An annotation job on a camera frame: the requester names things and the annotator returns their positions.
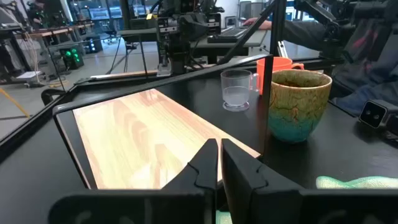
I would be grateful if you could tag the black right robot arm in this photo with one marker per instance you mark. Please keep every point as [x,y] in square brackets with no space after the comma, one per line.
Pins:
[178,53]

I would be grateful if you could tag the black table-level camera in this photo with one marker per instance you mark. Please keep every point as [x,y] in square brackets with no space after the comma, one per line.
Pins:
[377,113]

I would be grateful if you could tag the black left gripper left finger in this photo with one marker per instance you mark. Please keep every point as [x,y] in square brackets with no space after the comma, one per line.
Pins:
[202,168]

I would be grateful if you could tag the orange plastic mug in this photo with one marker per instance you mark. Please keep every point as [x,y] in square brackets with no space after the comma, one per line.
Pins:
[278,63]

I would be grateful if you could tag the computer tower with green lights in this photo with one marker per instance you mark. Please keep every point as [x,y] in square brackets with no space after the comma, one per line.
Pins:
[73,59]

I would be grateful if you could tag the person's hand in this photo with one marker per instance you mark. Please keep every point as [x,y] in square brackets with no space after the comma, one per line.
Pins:
[256,23]

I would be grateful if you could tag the wooden table side board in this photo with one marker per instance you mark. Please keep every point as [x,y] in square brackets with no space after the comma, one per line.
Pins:
[124,74]

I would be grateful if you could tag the computer tower with blue lights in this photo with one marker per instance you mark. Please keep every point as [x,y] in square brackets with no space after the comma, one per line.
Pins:
[93,45]

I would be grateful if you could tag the clear plastic cup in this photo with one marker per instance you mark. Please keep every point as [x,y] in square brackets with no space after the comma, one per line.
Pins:
[236,90]

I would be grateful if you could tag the green brown ceramic mug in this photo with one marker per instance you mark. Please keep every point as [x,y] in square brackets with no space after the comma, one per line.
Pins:
[298,105]

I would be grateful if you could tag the white sheet on floor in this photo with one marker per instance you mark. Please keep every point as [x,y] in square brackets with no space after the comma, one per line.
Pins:
[28,74]

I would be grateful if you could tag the person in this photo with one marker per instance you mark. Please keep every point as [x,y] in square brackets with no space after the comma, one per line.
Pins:
[304,32]

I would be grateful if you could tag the wooden workbench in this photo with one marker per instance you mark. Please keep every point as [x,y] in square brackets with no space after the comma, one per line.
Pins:
[56,31]

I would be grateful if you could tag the black computer keyboard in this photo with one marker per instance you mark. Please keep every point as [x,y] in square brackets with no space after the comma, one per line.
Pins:
[227,35]

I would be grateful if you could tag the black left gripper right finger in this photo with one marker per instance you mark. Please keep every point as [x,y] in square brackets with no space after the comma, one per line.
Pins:
[242,180]

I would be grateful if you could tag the grey office desk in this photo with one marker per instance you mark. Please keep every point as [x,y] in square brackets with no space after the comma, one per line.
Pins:
[140,33]

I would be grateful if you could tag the black aluminium rig frame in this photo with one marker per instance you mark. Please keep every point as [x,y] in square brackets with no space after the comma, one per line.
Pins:
[278,28]

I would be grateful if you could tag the light green microfiber cloth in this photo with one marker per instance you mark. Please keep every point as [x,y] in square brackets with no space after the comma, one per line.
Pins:
[357,183]

